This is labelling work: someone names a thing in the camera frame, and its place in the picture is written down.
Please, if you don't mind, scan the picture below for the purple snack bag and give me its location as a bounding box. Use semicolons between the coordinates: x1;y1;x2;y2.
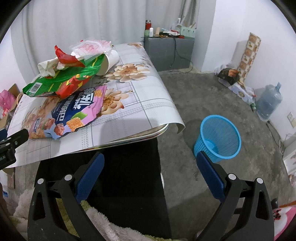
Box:
22;85;107;140

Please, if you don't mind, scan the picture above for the green snack bag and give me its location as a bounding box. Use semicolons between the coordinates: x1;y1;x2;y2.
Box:
22;54;105;99

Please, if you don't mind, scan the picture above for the red snack wrapper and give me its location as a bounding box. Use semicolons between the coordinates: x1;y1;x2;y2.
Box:
54;45;85;67

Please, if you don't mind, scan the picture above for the clear pink plastic bag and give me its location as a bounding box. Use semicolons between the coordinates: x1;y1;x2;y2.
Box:
70;39;112;60

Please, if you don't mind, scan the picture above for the white tissue paper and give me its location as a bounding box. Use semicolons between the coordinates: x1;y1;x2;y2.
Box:
37;57;68;77

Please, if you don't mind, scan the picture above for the blue plastic waste basket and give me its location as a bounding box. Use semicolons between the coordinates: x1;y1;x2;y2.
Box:
193;115;241;163

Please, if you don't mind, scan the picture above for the white curtain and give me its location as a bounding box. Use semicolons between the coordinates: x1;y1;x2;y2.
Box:
11;0;200;83

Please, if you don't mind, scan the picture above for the blue water jug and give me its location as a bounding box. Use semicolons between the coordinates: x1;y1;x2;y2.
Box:
256;82;283;121

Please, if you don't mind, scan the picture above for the white cardboard box on floor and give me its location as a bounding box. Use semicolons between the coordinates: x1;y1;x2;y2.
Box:
218;78;256;105

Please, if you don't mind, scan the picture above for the floral tablecloth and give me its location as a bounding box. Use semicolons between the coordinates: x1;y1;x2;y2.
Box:
8;43;185;166

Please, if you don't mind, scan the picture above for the dark snack bag on floor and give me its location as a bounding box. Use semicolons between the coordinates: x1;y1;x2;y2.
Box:
218;68;239;85

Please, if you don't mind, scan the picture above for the patterned roll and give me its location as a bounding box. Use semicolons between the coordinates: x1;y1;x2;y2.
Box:
237;33;261;83

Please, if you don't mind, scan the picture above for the grey cabinet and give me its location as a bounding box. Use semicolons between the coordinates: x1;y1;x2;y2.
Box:
144;37;195;71

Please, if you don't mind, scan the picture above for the red thermos bottle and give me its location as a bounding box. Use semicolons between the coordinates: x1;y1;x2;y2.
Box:
145;20;152;30

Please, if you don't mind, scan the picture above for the green pen holder box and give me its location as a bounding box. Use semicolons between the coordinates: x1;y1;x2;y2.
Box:
180;26;196;38

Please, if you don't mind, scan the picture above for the black cable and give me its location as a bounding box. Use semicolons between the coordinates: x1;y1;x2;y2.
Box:
172;37;194;74

